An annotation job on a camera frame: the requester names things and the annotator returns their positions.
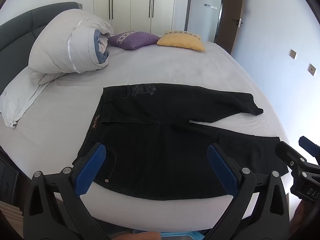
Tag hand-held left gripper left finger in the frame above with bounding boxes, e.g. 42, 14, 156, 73
23, 142, 110, 240

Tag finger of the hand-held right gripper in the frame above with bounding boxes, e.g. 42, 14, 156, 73
275, 141, 308, 174
299, 136, 320, 165

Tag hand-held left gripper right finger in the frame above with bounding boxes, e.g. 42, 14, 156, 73
204, 143, 290, 240

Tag black pants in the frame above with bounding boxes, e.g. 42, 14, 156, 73
72, 84, 289, 201

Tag person's right forearm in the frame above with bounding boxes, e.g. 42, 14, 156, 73
292, 200, 312, 230

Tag dark nightstand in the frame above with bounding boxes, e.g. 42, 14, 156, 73
0, 152, 20, 205

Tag beige curtain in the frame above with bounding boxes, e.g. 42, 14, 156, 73
0, 201, 24, 224

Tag white pillow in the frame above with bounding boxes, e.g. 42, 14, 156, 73
0, 66, 65, 128

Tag bed with white sheet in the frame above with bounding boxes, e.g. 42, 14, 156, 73
0, 40, 290, 233

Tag rolled grey duvet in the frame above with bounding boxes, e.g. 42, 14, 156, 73
28, 9, 115, 85

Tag purple cushion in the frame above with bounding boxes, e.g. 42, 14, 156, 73
108, 31, 160, 50

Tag yellow cushion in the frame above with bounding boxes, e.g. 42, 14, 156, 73
157, 31, 206, 52

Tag grey padded headboard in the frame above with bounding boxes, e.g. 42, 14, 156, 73
0, 2, 83, 95

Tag white wardrobe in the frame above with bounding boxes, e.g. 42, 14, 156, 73
93, 0, 193, 37

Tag brown wooden door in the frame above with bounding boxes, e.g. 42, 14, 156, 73
215, 0, 245, 54

